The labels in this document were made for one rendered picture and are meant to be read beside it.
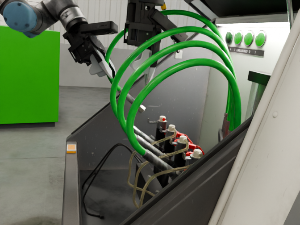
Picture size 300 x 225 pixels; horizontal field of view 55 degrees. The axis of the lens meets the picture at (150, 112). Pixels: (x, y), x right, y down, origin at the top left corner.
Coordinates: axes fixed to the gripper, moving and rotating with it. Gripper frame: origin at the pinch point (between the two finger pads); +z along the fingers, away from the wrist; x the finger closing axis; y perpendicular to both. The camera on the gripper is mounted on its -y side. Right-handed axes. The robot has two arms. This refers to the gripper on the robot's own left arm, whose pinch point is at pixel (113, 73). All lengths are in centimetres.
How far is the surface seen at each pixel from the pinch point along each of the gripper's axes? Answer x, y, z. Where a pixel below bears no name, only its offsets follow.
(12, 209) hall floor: -95, 154, -2
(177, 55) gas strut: -27.8, -16.7, -1.3
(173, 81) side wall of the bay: -30.3, -9.7, 5.4
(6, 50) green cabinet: -195, 163, -188
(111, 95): 18.1, -2.8, 11.4
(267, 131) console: 33, -26, 35
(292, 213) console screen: 40, -23, 44
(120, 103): 24.2, -5.8, 15.9
